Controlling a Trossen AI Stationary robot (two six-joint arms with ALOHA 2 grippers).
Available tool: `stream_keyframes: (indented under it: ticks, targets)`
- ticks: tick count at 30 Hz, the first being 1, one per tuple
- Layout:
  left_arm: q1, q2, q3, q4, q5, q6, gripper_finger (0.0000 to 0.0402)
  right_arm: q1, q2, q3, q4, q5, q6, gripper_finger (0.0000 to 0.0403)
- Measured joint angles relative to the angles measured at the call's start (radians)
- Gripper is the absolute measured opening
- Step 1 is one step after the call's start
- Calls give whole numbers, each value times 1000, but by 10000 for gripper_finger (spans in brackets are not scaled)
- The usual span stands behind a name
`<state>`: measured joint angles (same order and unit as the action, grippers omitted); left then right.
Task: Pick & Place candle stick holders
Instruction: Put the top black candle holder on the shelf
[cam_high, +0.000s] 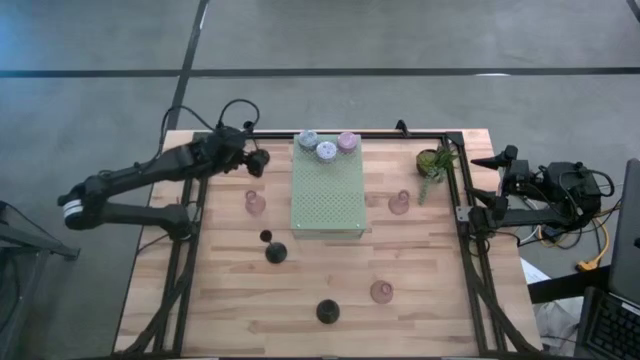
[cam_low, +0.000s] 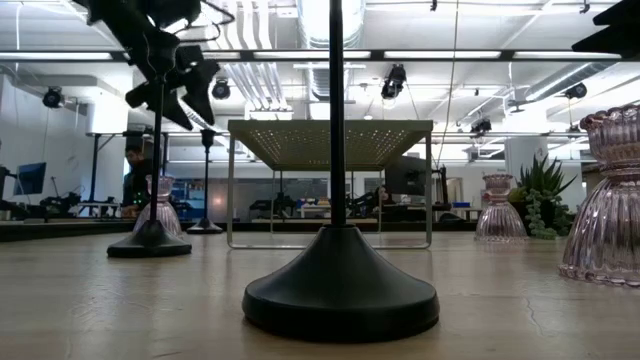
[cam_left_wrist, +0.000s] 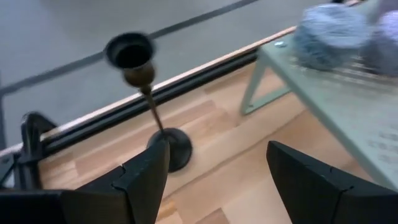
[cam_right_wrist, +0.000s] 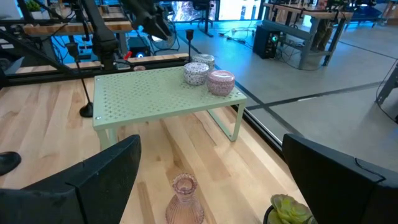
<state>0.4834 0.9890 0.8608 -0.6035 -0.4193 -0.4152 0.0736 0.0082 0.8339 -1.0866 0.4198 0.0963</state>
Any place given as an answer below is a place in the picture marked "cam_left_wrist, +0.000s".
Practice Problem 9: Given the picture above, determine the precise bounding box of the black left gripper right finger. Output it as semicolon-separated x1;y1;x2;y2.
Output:
266;140;398;224

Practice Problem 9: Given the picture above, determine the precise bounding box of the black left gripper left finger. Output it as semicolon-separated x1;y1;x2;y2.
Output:
0;138;171;224

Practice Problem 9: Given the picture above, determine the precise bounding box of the black metal taper candlestick holder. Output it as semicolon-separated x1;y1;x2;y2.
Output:
104;31;193;174

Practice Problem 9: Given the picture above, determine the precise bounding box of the white floral ceramic candle holder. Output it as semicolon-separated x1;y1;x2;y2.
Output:
292;3;373;71

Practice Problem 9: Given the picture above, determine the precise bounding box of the purple floral ceramic candle holder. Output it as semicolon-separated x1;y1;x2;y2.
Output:
360;11;398;77

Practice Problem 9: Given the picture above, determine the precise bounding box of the green perforated metal shelf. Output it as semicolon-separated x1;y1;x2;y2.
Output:
239;0;398;192

